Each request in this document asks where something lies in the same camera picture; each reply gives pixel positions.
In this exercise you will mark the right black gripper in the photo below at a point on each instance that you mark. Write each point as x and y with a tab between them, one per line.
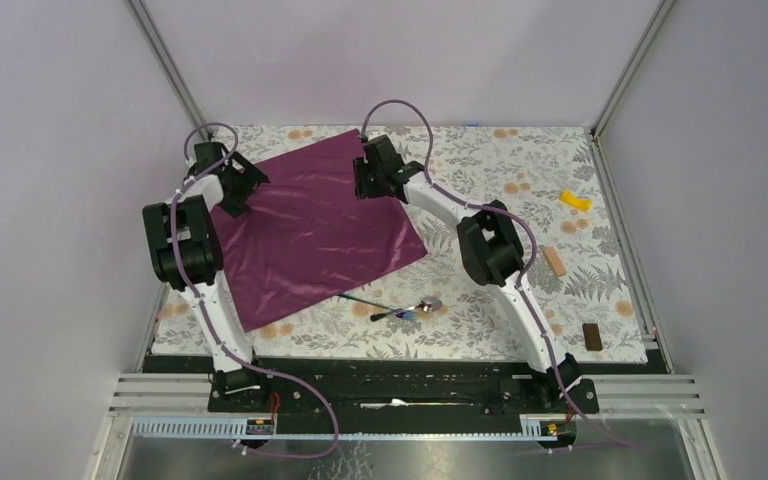
361	167

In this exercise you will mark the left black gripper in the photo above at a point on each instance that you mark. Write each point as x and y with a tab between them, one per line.
249	179

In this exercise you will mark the purple cloth napkin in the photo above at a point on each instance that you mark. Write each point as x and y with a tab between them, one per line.
307	237

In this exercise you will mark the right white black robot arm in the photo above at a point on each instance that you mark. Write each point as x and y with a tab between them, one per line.
491	252

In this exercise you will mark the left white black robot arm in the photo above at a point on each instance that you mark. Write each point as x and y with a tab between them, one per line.
186	254

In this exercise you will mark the iridescent spoon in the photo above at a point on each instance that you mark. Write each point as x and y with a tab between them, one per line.
426	305

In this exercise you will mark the iridescent fork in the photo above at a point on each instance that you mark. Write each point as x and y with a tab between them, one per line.
377	306

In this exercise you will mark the light wooden block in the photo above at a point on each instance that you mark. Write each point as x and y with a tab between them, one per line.
554	261

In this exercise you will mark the yellow plastic piece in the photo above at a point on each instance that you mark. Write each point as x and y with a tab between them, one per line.
578	203

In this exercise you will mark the dark brown block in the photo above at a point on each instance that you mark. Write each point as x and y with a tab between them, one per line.
592	337

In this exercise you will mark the left aluminium frame post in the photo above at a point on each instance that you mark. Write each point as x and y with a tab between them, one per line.
168	66

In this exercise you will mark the aluminium frame post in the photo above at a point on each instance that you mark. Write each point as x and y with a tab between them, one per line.
644	44
168	66

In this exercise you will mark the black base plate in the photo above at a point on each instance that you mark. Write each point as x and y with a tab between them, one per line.
399	394

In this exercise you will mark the slotted cable duct rail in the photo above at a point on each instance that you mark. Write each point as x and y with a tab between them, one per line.
262	429

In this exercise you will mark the right aluminium frame post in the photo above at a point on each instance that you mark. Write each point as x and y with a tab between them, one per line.
644	44

